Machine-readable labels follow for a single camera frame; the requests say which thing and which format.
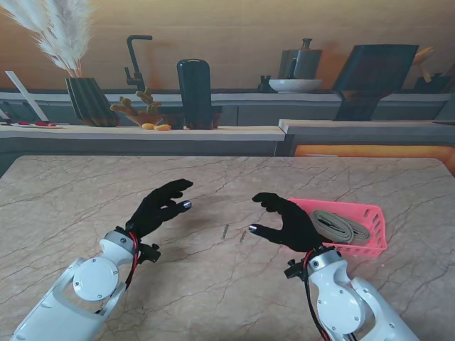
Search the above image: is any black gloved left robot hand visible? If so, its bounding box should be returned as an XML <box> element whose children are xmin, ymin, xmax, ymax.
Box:
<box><xmin>124</xmin><ymin>178</ymin><xmax>195</xmax><ymax>242</ymax></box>

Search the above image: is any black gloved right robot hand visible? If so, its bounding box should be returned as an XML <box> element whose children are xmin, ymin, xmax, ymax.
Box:
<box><xmin>248</xmin><ymin>192</ymin><xmax>333</xmax><ymax>255</ymax></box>

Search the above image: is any pink plastic mesh basket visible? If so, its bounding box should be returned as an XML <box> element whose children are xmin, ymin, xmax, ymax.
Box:
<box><xmin>288</xmin><ymin>197</ymin><xmax>387</xmax><ymax>259</ymax></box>

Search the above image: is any light wood counter top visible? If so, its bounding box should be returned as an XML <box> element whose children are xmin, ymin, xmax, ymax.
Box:
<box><xmin>0</xmin><ymin>124</ymin><xmax>287</xmax><ymax>144</ymax></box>

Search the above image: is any grey stone counter top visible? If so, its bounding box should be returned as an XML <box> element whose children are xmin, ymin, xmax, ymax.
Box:
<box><xmin>278</xmin><ymin>119</ymin><xmax>455</xmax><ymax>136</ymax></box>

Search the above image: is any tall dark cylindrical canister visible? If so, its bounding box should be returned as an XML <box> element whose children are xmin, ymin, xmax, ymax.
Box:
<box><xmin>176</xmin><ymin>59</ymin><xmax>214</xmax><ymax>131</ymax></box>

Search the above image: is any dark ribbed vase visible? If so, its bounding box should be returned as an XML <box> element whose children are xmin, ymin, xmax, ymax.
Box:
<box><xmin>65</xmin><ymin>77</ymin><xmax>120</xmax><ymax>128</ymax></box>

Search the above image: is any white ceramic bowl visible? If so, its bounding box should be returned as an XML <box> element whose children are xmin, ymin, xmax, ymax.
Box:
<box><xmin>268</xmin><ymin>79</ymin><xmax>323</xmax><ymax>94</ymax></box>

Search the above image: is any plate with red food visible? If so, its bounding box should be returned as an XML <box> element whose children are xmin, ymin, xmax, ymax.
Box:
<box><xmin>10</xmin><ymin>121</ymin><xmax>64</xmax><ymax>129</ymax></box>

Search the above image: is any black kitchen faucet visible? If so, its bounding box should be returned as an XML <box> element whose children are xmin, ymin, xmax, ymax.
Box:
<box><xmin>124</xmin><ymin>34</ymin><xmax>153</xmax><ymax>94</ymax></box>

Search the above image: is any grey pot with lid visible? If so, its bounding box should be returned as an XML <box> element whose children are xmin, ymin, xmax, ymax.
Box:
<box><xmin>278</xmin><ymin>38</ymin><xmax>323</xmax><ymax>80</ymax></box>

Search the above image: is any dark range hood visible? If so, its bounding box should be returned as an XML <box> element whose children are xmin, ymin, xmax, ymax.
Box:
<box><xmin>332</xmin><ymin>44</ymin><xmax>419</xmax><ymax>122</ymax></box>

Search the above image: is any white leaning board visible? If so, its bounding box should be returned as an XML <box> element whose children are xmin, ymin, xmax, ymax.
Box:
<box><xmin>4</xmin><ymin>70</ymin><xmax>48</xmax><ymax>121</ymax></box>

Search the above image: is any dark utensil holder with spoons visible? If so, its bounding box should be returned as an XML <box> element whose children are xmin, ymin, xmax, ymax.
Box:
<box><xmin>412</xmin><ymin>45</ymin><xmax>451</xmax><ymax>94</ymax></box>

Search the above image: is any white pampas grass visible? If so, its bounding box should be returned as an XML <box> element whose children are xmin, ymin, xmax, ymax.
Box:
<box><xmin>0</xmin><ymin>0</ymin><xmax>94</xmax><ymax>78</ymax></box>

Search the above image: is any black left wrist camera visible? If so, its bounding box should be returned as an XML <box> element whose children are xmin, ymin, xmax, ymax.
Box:
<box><xmin>138</xmin><ymin>243</ymin><xmax>161</xmax><ymax>264</ymax></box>

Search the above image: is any red black left arm cable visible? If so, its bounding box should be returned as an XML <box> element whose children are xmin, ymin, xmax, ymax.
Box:
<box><xmin>95</xmin><ymin>232</ymin><xmax>141</xmax><ymax>315</ymax></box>

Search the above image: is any red black arm cable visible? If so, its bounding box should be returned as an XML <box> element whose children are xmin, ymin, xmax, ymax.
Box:
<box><xmin>95</xmin><ymin>232</ymin><xmax>141</xmax><ymax>315</ymax></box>
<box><xmin>301</xmin><ymin>250</ymin><xmax>330</xmax><ymax>341</ymax></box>

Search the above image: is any red black right arm cable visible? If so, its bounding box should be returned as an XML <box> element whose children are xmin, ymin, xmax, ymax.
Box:
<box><xmin>301</xmin><ymin>250</ymin><xmax>330</xmax><ymax>341</ymax></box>

